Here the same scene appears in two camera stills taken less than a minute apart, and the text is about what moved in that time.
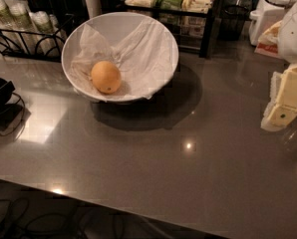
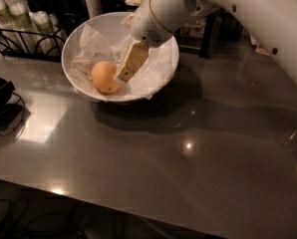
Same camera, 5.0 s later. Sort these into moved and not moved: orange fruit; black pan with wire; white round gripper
Moved: white round gripper
Not moved: orange fruit; black pan with wire
